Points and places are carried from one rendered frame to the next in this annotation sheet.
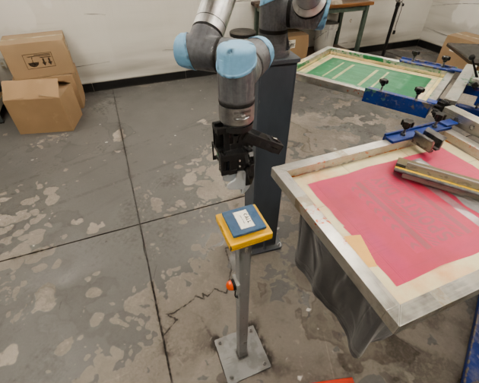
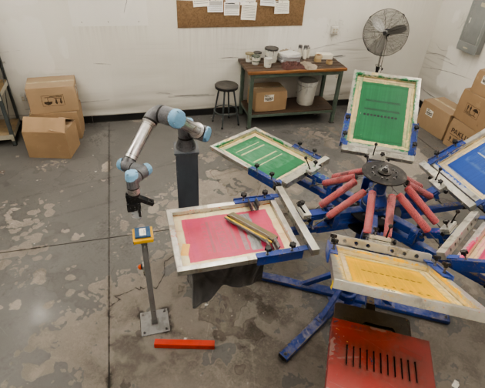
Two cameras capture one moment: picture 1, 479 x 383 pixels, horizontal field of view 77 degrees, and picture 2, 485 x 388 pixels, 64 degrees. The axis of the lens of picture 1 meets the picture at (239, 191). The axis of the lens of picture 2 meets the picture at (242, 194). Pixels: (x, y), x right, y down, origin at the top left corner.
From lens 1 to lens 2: 1.84 m
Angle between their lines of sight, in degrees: 6
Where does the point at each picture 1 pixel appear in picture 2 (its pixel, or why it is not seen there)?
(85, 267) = (67, 261)
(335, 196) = (190, 227)
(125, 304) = (88, 286)
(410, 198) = (225, 232)
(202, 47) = (125, 165)
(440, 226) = (227, 245)
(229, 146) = (131, 202)
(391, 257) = (195, 253)
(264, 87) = (179, 165)
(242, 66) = (131, 179)
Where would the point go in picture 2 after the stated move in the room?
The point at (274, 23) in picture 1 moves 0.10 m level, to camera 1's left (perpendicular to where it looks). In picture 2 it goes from (182, 135) to (169, 135)
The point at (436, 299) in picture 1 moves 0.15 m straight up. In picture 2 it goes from (197, 266) to (196, 248)
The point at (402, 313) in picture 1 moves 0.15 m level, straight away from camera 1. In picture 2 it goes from (181, 269) to (203, 259)
